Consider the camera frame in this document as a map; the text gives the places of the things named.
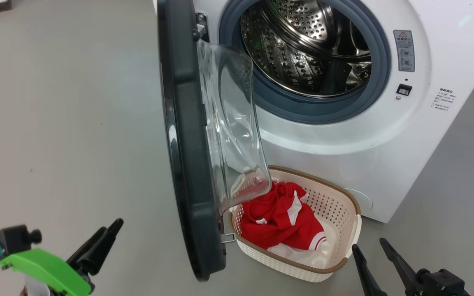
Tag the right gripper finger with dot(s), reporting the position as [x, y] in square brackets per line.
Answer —
[399, 267]
[366, 275]

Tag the dark grey glass washer door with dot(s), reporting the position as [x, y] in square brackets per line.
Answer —
[187, 164]

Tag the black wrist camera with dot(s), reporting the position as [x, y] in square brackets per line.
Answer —
[15, 238]
[442, 283]

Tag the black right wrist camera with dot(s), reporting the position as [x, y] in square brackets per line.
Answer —
[442, 283]

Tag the white front-load washing machine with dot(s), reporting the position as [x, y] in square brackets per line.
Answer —
[385, 164]

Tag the cream perforated laundry basket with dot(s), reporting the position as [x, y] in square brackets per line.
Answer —
[335, 205]

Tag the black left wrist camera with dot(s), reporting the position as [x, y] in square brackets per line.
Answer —
[15, 238]

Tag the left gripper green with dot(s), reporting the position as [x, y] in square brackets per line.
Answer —
[43, 271]

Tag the red and white garment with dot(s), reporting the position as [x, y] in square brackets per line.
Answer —
[278, 222]

